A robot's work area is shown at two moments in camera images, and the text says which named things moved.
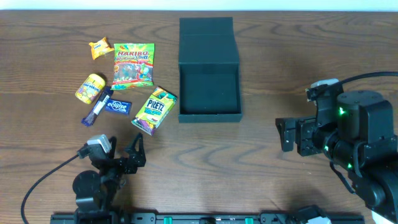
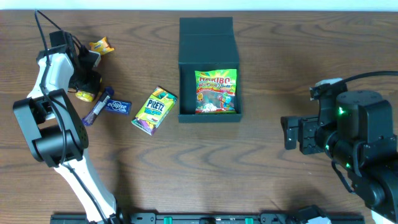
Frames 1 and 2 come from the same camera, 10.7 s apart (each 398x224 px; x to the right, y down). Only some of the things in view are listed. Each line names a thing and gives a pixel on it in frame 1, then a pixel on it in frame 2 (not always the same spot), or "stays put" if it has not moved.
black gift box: x=209 y=78 stays put
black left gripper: x=123 y=163 -> x=86 y=83
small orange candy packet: x=100 y=47 stays put
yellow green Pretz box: x=155 y=111 stays put
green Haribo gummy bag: x=133 y=65 -> x=216 y=91
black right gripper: x=305 y=137 stays put
